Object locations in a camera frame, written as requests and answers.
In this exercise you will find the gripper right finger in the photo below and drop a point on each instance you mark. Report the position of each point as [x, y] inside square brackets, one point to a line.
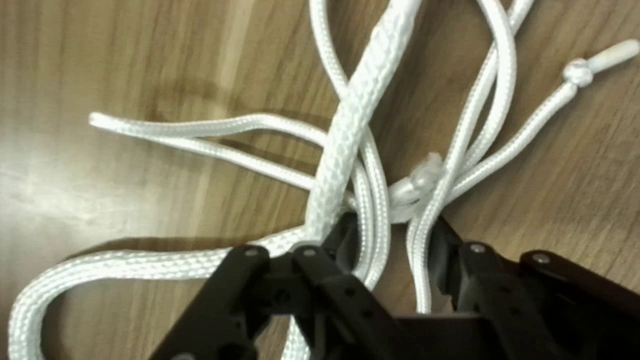
[481, 280]

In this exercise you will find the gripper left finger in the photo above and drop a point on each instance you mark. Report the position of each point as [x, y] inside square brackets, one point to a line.
[327, 292]

